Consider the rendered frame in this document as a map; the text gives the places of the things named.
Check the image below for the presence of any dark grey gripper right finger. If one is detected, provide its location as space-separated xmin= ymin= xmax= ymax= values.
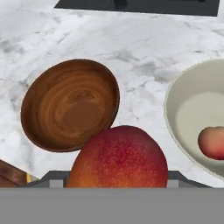
xmin=166 ymin=170 xmax=212 ymax=189

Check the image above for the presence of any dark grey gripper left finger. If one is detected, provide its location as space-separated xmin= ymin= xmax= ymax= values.
xmin=17 ymin=170 xmax=71 ymax=189

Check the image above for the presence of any red orange mango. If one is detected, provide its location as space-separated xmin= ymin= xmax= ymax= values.
xmin=66 ymin=125 xmax=169 ymax=189

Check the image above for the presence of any dark wooden plate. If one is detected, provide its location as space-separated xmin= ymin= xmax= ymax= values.
xmin=0 ymin=158 xmax=28 ymax=188

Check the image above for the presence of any pale white bowl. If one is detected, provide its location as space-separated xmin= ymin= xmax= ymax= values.
xmin=164 ymin=58 xmax=224 ymax=179

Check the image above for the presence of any brown wooden bowl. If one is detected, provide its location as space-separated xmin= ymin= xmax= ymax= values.
xmin=20 ymin=59 xmax=121 ymax=153

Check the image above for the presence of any pink peach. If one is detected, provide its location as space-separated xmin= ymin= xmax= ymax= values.
xmin=197 ymin=126 xmax=224 ymax=161

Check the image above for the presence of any black hob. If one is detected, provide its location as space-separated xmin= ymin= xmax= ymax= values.
xmin=53 ymin=0 xmax=221 ymax=18

